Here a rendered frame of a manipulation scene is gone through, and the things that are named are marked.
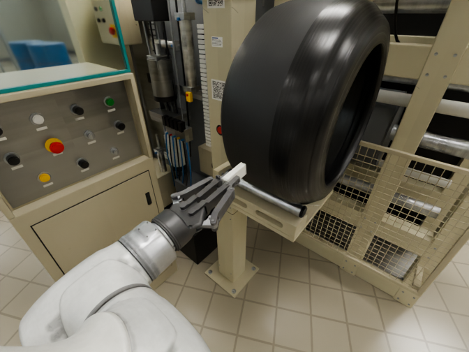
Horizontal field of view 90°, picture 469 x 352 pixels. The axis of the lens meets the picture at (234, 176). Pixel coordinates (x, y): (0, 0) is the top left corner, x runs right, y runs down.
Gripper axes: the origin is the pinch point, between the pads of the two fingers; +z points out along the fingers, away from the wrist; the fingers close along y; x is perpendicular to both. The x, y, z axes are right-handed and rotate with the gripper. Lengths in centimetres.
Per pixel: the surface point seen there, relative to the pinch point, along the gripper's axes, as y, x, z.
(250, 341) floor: -1, 116, -3
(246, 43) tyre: 12.4, -21.3, 22.6
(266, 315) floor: 0, 118, 14
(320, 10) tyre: -1.4, -26.8, 32.7
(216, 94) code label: 36.0, -0.4, 32.7
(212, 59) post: 37, -12, 34
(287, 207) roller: -3.4, 27.7, 21.1
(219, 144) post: 36, 20, 30
